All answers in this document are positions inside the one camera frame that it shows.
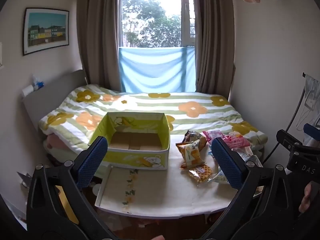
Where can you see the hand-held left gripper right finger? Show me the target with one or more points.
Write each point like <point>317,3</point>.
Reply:
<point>227,165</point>

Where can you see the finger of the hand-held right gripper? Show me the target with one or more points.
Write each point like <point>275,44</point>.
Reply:
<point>287,140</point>
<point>312,129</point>

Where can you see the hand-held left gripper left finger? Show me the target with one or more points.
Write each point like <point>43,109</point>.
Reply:
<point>92,163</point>

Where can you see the blue and silver snack packet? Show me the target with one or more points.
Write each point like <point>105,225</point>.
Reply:
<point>221,177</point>

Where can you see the orange snack packet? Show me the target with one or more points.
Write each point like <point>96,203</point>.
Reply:
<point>191,152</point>

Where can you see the green and yellow cardboard box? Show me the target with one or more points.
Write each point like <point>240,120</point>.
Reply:
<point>135,158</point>

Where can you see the person's right hand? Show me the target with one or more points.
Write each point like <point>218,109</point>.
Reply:
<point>310,197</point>

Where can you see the white snack packet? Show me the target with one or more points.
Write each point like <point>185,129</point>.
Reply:
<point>246,153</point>

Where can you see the pink snack packet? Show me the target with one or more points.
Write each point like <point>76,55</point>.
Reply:
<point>236,142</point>
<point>212,133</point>

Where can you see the clear waffle packet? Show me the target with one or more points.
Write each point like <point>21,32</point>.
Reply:
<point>201,173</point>

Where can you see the clear plastic garment cover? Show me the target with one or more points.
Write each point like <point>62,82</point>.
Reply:
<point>311,97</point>

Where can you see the pink bedding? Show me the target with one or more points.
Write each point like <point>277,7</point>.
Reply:
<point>56,142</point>

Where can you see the dark noodle snack packet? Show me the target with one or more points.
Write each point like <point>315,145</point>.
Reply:
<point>193,135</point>

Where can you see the grey bed headboard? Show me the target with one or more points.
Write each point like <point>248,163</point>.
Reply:
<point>50,92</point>

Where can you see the floral striped blanket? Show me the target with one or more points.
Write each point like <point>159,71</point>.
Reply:
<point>155,105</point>

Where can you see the blue bottle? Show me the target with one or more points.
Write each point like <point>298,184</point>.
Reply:
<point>39,85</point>

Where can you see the white tissue roll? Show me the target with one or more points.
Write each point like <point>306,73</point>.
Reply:
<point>27,91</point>

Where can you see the clear plastic bag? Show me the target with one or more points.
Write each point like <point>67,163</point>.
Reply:
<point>35,78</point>

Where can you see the light blue cloth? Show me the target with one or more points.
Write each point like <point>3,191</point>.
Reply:
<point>155,70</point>

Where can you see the brown curtain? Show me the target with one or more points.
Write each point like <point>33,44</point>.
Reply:
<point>215,35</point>
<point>97,30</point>

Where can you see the framed picture of houses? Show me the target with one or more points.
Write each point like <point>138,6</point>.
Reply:
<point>46,30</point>

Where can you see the window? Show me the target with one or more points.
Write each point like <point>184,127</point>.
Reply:
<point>150,15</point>

